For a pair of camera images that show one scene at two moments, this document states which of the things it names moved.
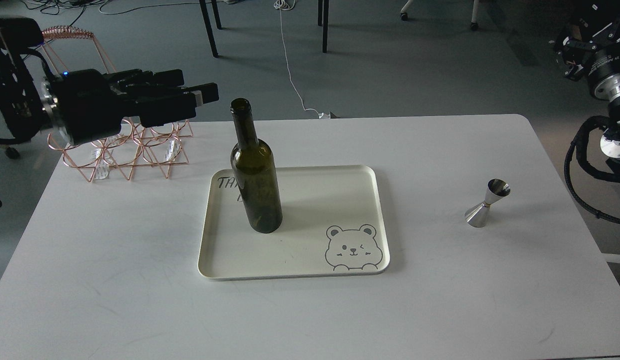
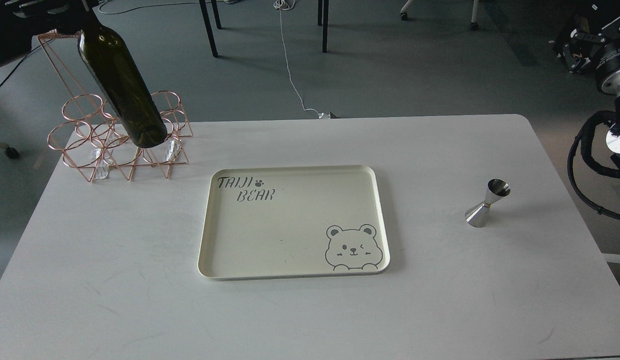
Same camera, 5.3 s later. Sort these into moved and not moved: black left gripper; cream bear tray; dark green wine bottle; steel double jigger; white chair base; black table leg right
Moved: black left gripper; dark green wine bottle
Not moved: black table leg right; steel double jigger; cream bear tray; white chair base
